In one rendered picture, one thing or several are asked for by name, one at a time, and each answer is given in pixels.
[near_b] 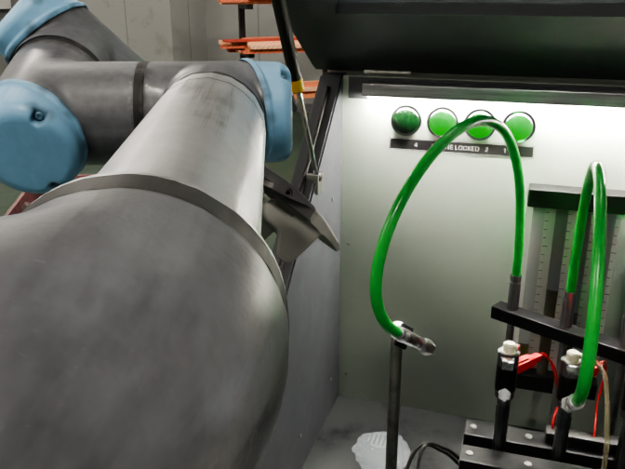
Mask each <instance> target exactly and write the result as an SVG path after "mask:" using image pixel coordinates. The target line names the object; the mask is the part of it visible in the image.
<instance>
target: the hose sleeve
mask: <svg viewBox="0 0 625 469"><path fill-rule="evenodd" d="M398 327H399V328H400V329H401V330H402V334H401V336H400V337H398V338H394V337H392V338H393V339H395V340H397V341H398V342H400V343H403V344H406V345H408V346H410V347H412V348H413V349H415V350H417V351H420V352H422V353H423V352H426V351H428V349H429V348H430V343H429V341H428V340H426V339H424V338H423V337H421V336H419V335H417V334H415V333H413V332H411V331H409V330H408V329H407V328H403V327H401V326H398Z"/></svg>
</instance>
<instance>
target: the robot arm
mask: <svg viewBox="0 0 625 469"><path fill-rule="evenodd" d="M0 54H1V55H2V56H3V57H4V58H5V61H6V63H8V66H7V67H6V69H5V70H4V72H3V73H2V75H1V76H0V182H1V183H3V184H4V185H6V186H8V187H10V188H12V189H15V190H18V191H21V192H24V193H30V194H43V195H42V196H40V197H39V198H37V199H36V200H35V201H33V202H32V203H31V204H30V205H29V206H28V207H26V208H25V209H24V210H23V211H22V212H21V213H19V214H13V215H7V216H2V217H0V469H259V466H260V464H261V463H262V461H263V459H264V456H265V453H266V450H267V448H268V445H269V442H270V440H271V437H272V434H273V429H274V426H275V424H276V421H277V418H278V415H279V411H280V408H281V405H282V401H283V396H284V391H285V388H286V380H287V375H288V354H289V319H288V305H287V296H286V287H285V284H284V280H283V277H282V274H281V271H280V268H279V266H278V264H277V262H276V259H275V257H274V256H273V253H272V251H271V250H270V248H269V247H268V245H267V244H266V242H265V241H264V240H265V239H266V238H267V237H268V236H269V235H271V234H272V233H273V232H275V233H276V234H277V243H276V253H277V255H278V257H279V258H281V259H282V260H283V261H294V260H295V259H296V258H297V257H298V256H299V255H300V254H301V253H302V252H303V251H304V250H305V249H307V248H308V247H309V246H310V245H311V244H312V243H313V242H314V241H315V240H316V239H317V238H319V239H320V240H321V241H322V242H324V243H325V244H326V245H328V246H329V247H331V248H332V249H334V250H335V251H338V250H339V241H338V239H337V238H336V236H335V234H334V232H333V230H332V229H331V227H330V226H329V224H328V223H327V222H326V220H325V218H324V217H323V216H322V215H321V214H320V213H319V212H318V211H317V210H316V209H315V206H314V205H313V204H312V203H311V202H310V201H309V200H308V199H307V198H306V197H305V196H304V195H303V194H302V193H301V192H300V191H299V190H298V189H297V188H295V187H294V186H293V185H292V184H291V183H289V182H288V181H286V180H285V179H284V178H282V177H281V176H279V175H278V174H276V173H274V172H273V171H271V170H270V169H269V168H268V167H267V166H266V165H265V164H264V163H270V162H282V161H285V160H287V159H288V157H289V156H290V155H291V153H292V141H293V122H292V114H293V113H294V112H296V111H297V109H298V105H297V103H296V100H295V98H294V95H293V92H292V83H291V73H290V71H289V69H288V68H287V67H286V66H285V65H284V64H283V63H281V62H276V61H253V60H252V59H248V58H244V59H240V60H238V61H144V60H143V59H142V58H141V57H140V56H139V55H138V54H137V53H136V52H135V51H133V50H132V49H131V48H130V47H129V46H128V45H127V44H126V43H125V42H123V41H122V40H121V39H120V38H119V37H118V36H117V35H116V34H115V33H113V32H112V31H111V30H110V29H109V28H108V27H107V26H106V25H105V24H103V23H102V22H101V21H100V20H99V19H98V18H97V17H96V16H95V15H94V14H92V13H91V12H90V11H89V10H88V7H87V6H86V5H85V4H84V3H83V2H78V1H77V0H19V1H18V3H17V4H16V5H15V6H13V7H12V8H11V9H10V11H9V12H8V13H7V14H6V15H5V17H4V18H3V19H2V20H1V21H0ZM85 165H105V166H104V167H103V168H102V169H101V170H100V172H99V173H98V174H95V175H91V176H87V177H83V178H79V179H76V180H74V179H75V177H76V176H77V175H78V174H79V173H80V172H81V171H82V170H83V169H84V167H85ZM267 196H269V197H270V198H271V200H270V199H269V198H268V197H267Z"/></svg>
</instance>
